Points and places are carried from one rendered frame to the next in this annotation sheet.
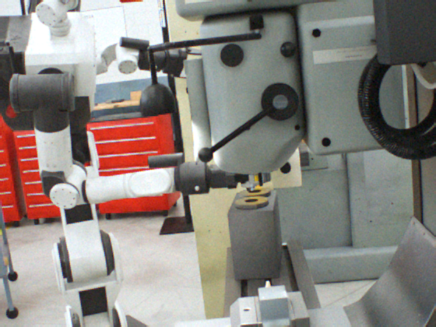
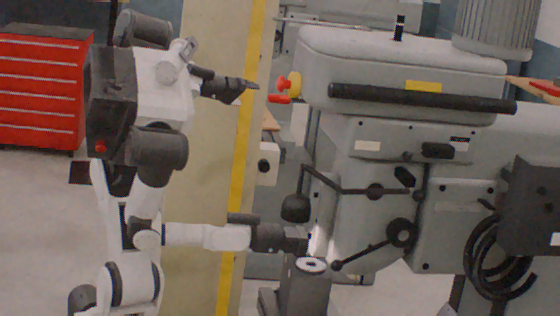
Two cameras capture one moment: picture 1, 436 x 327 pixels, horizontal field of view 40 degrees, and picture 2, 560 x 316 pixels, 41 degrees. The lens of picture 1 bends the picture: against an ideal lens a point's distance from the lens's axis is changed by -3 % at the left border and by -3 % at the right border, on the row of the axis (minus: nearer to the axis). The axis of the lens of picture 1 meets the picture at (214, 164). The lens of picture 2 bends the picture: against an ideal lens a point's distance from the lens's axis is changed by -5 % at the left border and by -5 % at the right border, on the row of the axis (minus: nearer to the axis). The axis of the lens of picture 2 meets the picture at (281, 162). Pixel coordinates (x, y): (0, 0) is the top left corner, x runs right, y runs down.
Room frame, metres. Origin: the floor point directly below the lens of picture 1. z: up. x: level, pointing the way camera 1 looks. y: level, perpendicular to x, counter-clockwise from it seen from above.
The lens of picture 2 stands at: (-0.40, 0.67, 2.14)
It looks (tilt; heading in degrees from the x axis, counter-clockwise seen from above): 18 degrees down; 343
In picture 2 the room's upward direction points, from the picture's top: 8 degrees clockwise
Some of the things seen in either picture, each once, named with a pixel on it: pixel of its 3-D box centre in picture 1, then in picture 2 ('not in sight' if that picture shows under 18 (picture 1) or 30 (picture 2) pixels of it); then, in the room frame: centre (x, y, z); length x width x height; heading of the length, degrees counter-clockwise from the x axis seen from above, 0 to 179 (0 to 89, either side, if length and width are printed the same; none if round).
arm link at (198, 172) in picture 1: (214, 177); (284, 240); (1.59, 0.01, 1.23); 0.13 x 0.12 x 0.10; 173
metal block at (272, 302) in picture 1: (273, 306); not in sight; (1.09, -0.08, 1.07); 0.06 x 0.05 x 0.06; 178
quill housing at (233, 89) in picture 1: (253, 91); (369, 207); (1.26, -0.10, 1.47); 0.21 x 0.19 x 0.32; 177
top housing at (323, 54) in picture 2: not in sight; (397, 73); (1.26, -0.11, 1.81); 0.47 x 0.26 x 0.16; 87
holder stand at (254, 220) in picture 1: (256, 230); (304, 286); (1.62, -0.09, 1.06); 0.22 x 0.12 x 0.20; 170
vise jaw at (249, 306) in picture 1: (245, 318); not in sight; (1.09, -0.03, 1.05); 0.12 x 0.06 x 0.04; 178
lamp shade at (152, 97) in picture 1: (156, 98); (296, 205); (1.24, 0.10, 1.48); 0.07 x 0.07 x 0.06
